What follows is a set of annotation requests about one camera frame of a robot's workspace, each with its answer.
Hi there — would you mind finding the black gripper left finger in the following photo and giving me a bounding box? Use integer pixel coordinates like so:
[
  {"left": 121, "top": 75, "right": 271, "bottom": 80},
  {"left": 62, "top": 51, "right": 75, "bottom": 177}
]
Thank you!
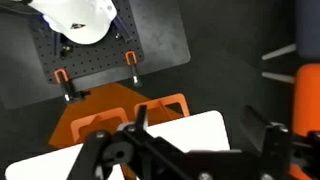
[{"left": 66, "top": 105, "right": 201, "bottom": 180}]

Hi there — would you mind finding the black perforated mounting board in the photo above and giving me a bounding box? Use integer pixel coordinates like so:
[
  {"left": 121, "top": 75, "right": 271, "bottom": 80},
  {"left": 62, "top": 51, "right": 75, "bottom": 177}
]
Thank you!
[{"left": 30, "top": 0, "right": 145, "bottom": 85}]

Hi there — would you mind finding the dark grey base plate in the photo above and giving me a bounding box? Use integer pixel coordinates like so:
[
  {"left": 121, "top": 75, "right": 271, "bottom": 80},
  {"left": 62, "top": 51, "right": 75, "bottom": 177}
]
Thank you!
[{"left": 0, "top": 0, "right": 192, "bottom": 110}]

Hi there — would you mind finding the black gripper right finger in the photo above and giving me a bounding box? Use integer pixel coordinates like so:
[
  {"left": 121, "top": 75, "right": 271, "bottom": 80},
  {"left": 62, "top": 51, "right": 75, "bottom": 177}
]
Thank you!
[{"left": 240, "top": 105, "right": 320, "bottom": 180}]

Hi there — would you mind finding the orange black bar clamp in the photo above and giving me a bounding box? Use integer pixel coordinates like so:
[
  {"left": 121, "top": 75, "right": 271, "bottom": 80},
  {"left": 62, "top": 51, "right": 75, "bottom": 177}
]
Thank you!
[
  {"left": 54, "top": 68, "right": 91, "bottom": 104},
  {"left": 124, "top": 50, "right": 143, "bottom": 88}
]

